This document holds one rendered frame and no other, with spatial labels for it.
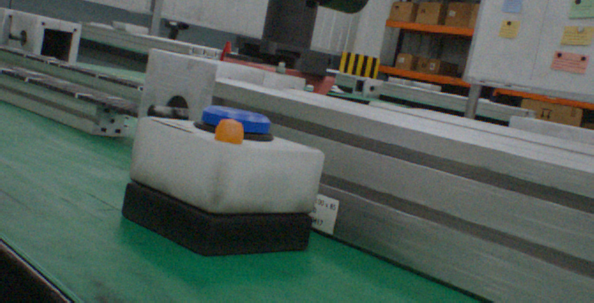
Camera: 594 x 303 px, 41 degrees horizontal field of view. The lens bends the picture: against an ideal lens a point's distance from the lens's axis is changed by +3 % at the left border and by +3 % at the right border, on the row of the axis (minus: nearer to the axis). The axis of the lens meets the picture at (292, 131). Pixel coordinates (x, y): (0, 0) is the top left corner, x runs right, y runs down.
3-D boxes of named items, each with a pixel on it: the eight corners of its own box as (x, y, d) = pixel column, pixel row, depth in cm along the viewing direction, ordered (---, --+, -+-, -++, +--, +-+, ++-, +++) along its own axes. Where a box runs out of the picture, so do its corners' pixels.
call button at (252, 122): (183, 134, 45) (189, 100, 45) (234, 138, 48) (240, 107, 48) (228, 148, 42) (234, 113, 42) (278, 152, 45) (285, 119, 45)
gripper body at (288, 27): (332, 70, 89) (345, 6, 89) (270, 59, 82) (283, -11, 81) (293, 63, 94) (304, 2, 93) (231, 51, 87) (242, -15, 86)
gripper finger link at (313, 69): (325, 139, 91) (341, 61, 90) (283, 136, 86) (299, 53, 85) (285, 128, 96) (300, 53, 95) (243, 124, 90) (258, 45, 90)
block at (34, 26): (-8, 56, 153) (0, 8, 152) (49, 64, 161) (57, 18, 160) (17, 64, 146) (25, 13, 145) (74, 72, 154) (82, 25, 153)
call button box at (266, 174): (118, 215, 45) (138, 109, 45) (241, 213, 52) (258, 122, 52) (203, 257, 40) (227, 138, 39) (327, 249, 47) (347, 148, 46)
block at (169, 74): (104, 157, 64) (125, 43, 63) (219, 162, 73) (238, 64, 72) (170, 184, 58) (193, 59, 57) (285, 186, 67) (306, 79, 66)
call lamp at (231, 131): (208, 137, 41) (212, 115, 41) (229, 139, 42) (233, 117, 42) (226, 143, 40) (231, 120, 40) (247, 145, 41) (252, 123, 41)
